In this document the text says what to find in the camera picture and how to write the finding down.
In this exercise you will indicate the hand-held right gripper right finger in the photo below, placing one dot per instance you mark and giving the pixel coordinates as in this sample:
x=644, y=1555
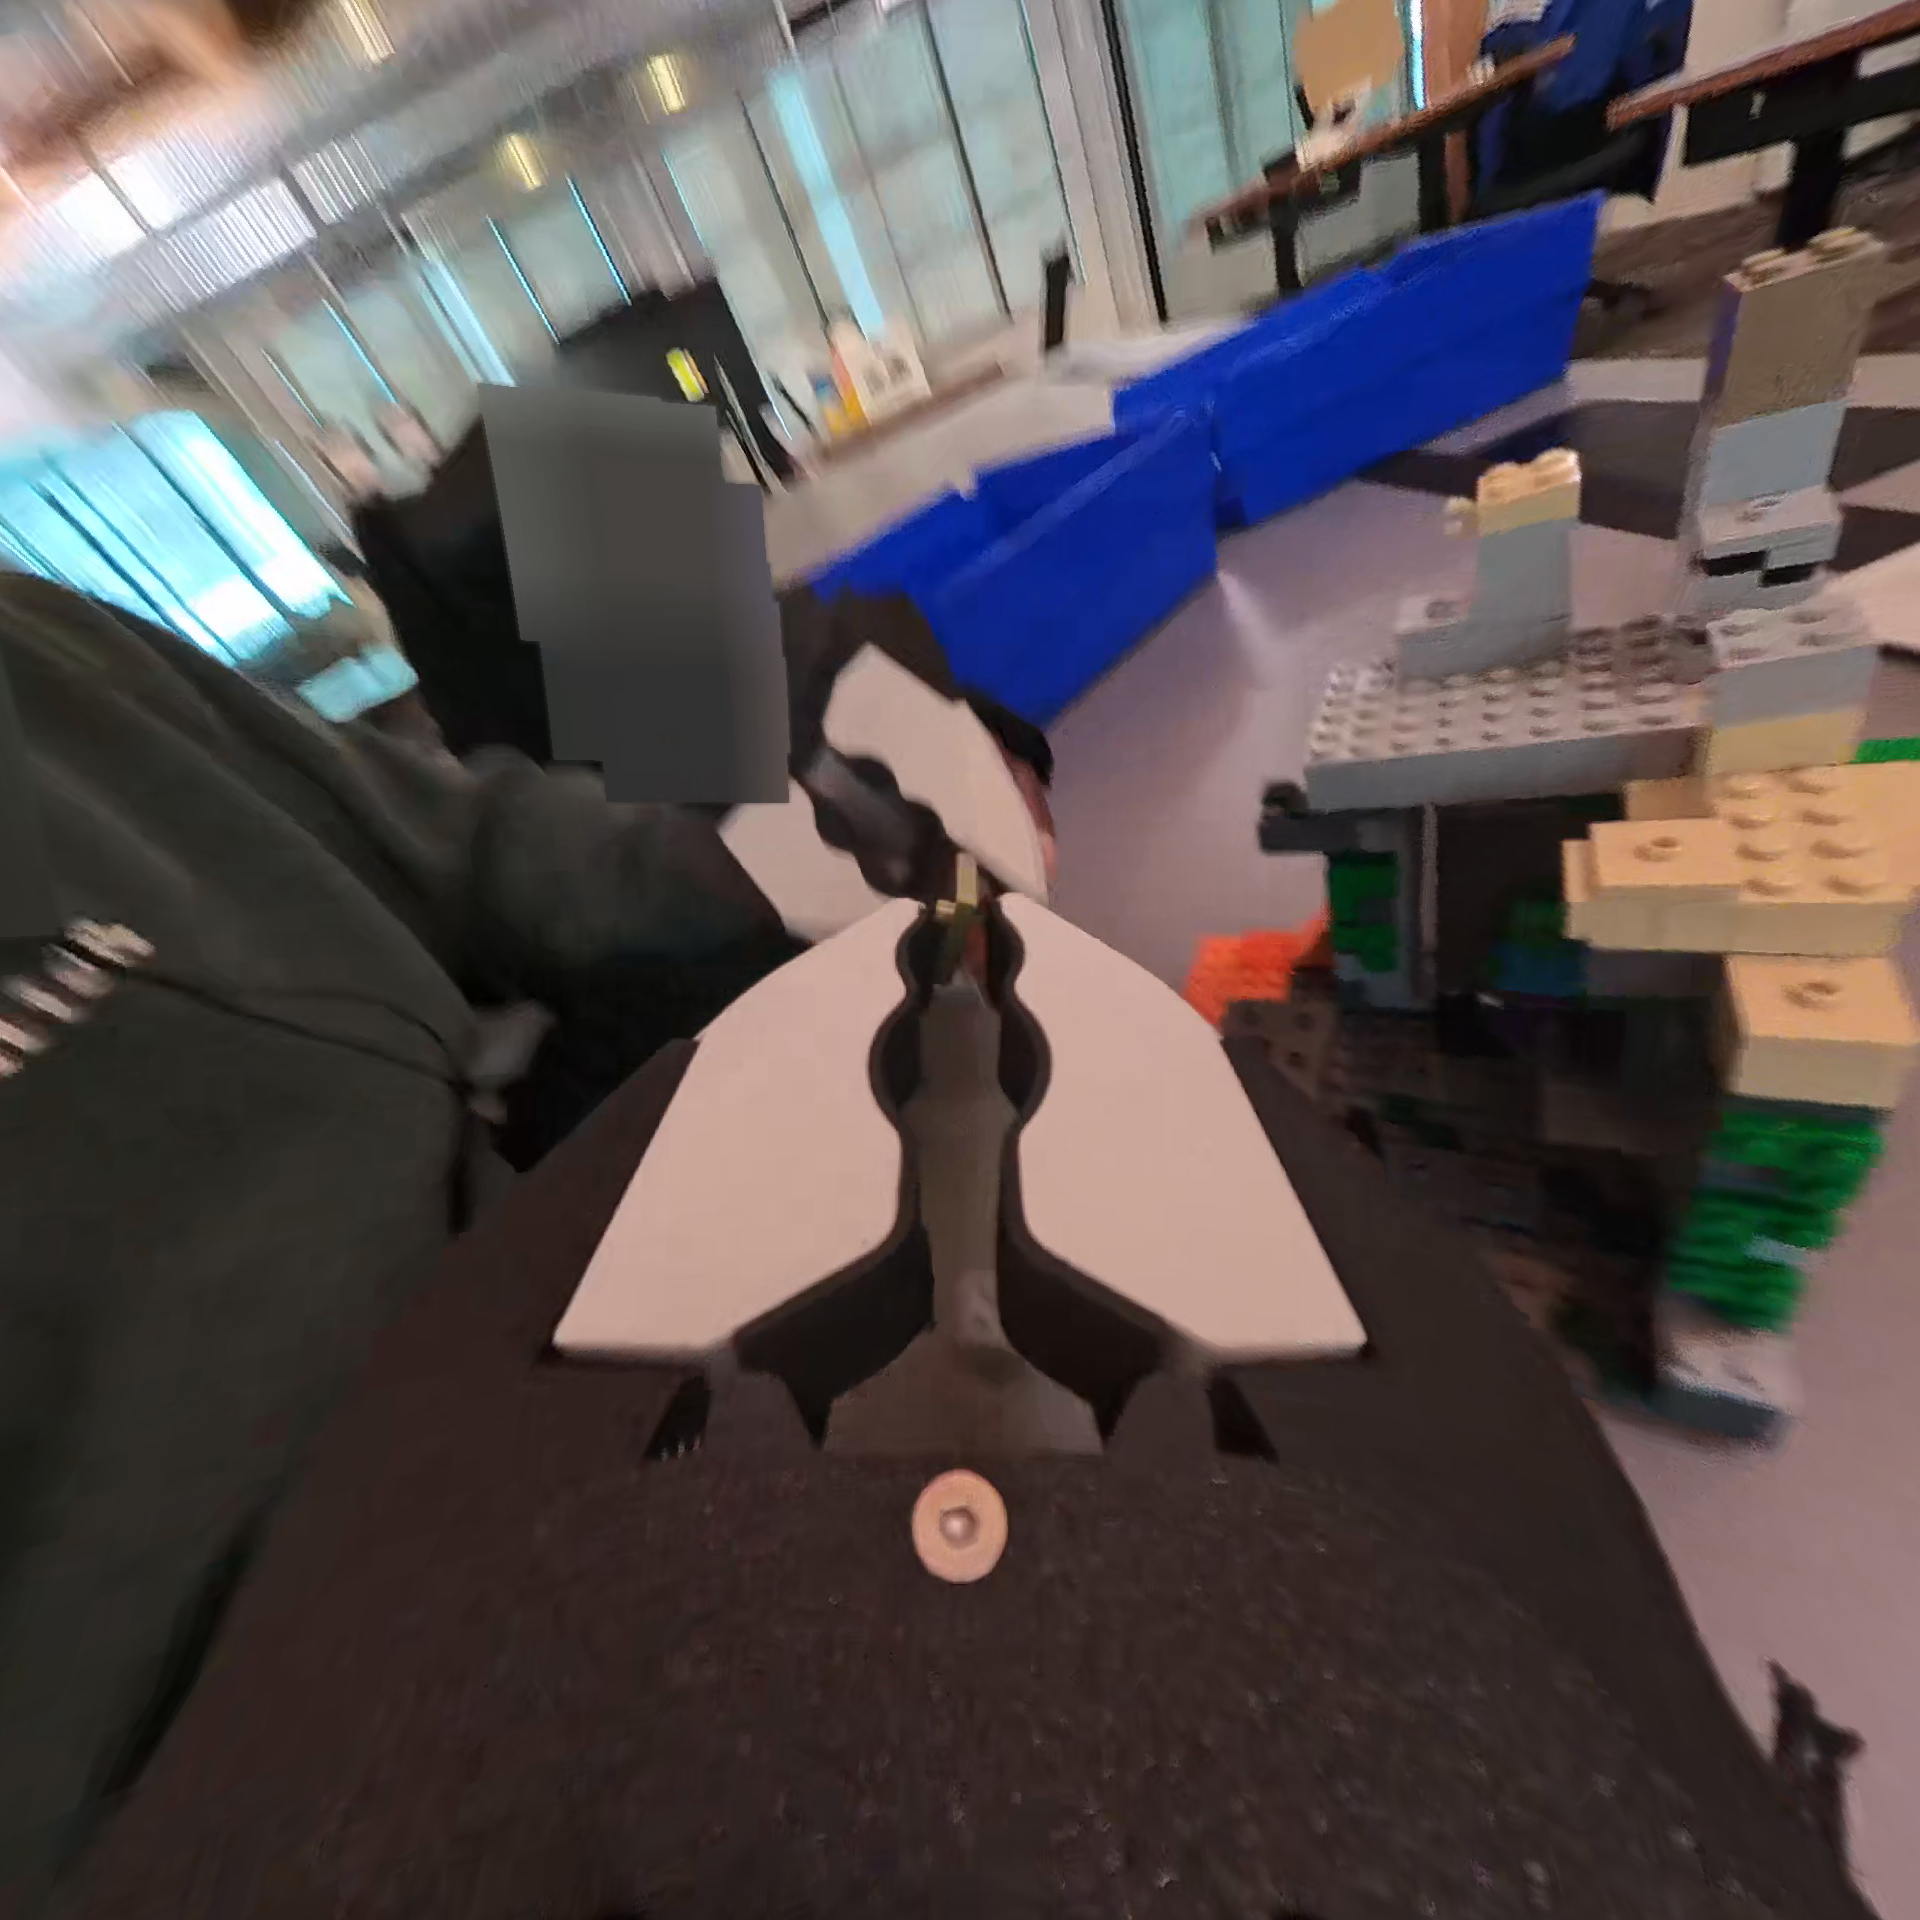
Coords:
x=1172, y=1199

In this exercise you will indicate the person's dark green hoodie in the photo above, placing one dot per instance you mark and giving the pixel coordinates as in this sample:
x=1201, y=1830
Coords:
x=227, y=1199

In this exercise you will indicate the grey desk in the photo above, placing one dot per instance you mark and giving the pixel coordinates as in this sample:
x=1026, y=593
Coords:
x=1201, y=706

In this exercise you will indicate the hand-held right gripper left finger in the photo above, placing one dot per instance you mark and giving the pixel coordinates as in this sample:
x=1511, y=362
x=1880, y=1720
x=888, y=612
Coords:
x=737, y=1199

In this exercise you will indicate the blue jacket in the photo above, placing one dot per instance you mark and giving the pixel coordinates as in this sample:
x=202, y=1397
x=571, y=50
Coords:
x=1575, y=76

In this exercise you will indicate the silver air duct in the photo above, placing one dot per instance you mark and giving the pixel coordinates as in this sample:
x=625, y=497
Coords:
x=376, y=120

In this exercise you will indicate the black monitor screen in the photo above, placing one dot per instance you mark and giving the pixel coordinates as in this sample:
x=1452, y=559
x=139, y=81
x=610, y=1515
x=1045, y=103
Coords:
x=661, y=362

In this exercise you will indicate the person's left hand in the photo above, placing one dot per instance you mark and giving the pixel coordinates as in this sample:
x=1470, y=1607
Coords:
x=1041, y=839

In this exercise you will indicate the white printed carton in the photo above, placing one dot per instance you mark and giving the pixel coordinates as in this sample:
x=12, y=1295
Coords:
x=869, y=378

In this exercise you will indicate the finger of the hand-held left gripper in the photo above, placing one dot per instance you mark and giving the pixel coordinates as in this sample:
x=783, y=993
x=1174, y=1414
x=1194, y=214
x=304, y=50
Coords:
x=811, y=876
x=946, y=766

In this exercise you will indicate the person's left forearm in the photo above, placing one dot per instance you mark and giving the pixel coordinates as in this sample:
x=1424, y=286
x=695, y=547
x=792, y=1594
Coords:
x=633, y=870

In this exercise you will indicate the toy brick building model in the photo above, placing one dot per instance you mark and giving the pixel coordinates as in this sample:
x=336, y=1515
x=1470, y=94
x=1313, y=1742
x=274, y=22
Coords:
x=1575, y=719

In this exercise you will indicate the olive square toy tile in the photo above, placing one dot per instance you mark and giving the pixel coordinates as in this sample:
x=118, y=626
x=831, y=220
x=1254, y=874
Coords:
x=958, y=891

